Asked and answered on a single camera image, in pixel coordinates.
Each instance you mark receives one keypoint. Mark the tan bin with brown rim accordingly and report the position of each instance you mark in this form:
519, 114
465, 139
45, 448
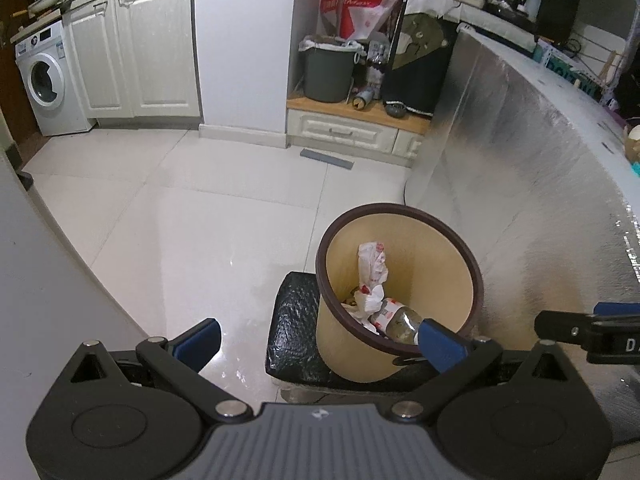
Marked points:
430, 260

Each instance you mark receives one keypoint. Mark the white washing machine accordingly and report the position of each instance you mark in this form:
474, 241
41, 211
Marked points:
50, 85

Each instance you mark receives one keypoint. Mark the foil wrapped white table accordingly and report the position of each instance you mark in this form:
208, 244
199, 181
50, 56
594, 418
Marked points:
525, 170

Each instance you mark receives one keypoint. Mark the dark bowl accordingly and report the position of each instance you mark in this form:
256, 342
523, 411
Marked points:
397, 110

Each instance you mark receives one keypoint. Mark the red white plastic bag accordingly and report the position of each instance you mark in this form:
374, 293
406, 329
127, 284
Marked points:
355, 10

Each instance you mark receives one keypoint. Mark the clear plastic bottle red label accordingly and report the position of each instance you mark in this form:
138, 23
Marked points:
400, 322

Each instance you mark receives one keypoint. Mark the brown wooden door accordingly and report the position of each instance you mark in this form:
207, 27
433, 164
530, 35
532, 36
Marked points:
15, 115

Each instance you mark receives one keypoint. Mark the black bag with green lid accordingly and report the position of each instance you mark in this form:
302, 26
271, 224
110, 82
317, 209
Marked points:
420, 80

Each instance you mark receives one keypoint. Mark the teal printed box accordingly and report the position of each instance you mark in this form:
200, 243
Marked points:
570, 75

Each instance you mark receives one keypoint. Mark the white kitchen cabinets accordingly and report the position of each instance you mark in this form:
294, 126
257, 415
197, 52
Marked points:
150, 50

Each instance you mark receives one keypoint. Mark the metal can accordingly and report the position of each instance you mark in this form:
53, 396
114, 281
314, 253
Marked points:
361, 101

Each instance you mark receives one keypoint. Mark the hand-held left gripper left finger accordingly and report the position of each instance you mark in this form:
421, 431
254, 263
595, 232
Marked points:
200, 345

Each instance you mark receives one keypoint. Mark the dark soda bottle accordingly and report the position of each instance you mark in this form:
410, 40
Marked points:
376, 67

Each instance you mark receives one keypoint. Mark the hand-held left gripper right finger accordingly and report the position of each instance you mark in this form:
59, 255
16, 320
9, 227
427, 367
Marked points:
440, 347

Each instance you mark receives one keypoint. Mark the black box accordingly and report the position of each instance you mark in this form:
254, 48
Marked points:
26, 180

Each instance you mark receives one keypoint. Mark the white red wrapper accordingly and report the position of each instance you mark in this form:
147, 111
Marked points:
372, 265

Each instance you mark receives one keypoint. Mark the black cushioned stool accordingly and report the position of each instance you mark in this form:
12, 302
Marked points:
292, 330

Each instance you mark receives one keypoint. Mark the cluttered black shelf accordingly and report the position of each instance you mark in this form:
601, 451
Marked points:
550, 0

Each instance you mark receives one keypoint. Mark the white drawer cabinet wooden top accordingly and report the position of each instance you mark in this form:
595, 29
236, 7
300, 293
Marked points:
345, 132

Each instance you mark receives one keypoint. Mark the grey floor strip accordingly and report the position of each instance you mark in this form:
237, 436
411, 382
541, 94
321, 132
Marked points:
325, 158

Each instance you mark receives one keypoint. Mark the grey plastic bucket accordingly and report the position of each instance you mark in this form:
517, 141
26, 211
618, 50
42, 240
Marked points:
327, 75

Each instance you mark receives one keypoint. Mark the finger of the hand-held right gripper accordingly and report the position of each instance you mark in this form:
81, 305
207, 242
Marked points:
617, 309
565, 327

